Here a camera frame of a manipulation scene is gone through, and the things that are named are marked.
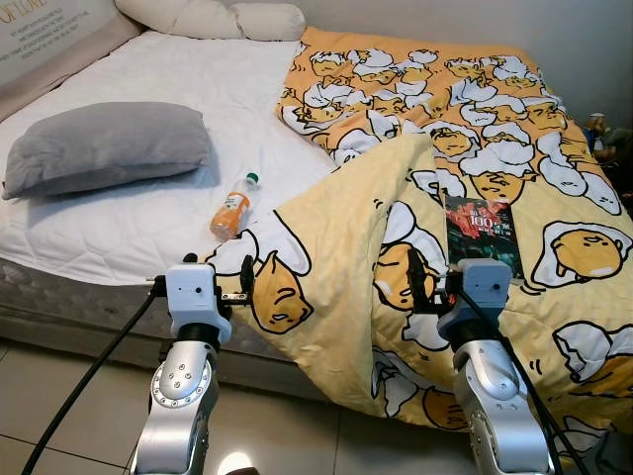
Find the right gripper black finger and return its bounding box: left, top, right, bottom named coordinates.
left=407, top=247, right=429, bottom=316

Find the dark red-titled paperback book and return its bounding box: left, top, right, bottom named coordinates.
left=443, top=194, right=525, bottom=285

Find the yellow cartoon egg quilt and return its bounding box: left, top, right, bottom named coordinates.
left=203, top=27, right=633, bottom=468

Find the grey pillow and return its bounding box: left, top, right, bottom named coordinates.
left=2, top=101, right=214, bottom=201

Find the grey bed base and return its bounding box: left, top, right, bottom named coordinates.
left=0, top=302, right=327, bottom=402

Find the dark cluttered nightstand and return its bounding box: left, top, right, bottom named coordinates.
left=584, top=111, right=633, bottom=194

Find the large white pillow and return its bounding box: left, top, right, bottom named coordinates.
left=114, top=0, right=244, bottom=41

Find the small white pillow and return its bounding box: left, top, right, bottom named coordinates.
left=232, top=3, right=308, bottom=43

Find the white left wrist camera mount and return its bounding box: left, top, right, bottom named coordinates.
left=164, top=262, right=232, bottom=344

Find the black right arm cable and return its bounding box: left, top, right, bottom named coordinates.
left=457, top=285, right=594, bottom=475

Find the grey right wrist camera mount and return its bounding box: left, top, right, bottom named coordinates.
left=450, top=259, right=514, bottom=320

